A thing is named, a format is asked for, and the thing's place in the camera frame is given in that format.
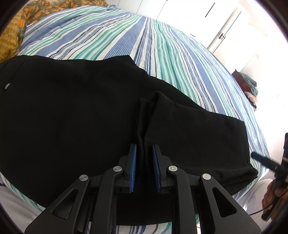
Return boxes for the orange floral quilt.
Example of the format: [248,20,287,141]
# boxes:
[13,0,108,30]

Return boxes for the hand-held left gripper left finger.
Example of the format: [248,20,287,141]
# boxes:
[24,143,138,234]

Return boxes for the striped bed cover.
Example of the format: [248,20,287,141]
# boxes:
[0,5,271,234]

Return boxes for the grey-blue clothes pile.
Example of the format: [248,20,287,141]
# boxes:
[242,73,258,96]

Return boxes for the white wardrobe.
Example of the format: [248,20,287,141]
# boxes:
[106,0,239,39]

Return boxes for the person's right hand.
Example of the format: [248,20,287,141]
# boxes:
[263,180,284,211]

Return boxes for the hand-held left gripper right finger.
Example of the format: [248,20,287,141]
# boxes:
[152,144,262,234]

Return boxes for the white door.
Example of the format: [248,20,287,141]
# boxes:
[207,7,248,54]

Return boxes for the yellow dotted cushion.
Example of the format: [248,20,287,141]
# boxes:
[0,16,26,64]

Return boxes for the white bed frame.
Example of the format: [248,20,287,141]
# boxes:
[0,178,273,234]

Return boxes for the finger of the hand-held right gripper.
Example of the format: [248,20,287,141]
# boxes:
[250,151,282,174]

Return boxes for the black pants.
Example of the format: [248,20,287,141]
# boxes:
[0,55,258,225]

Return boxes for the mixed clothes pile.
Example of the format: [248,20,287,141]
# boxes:
[245,91,257,111]

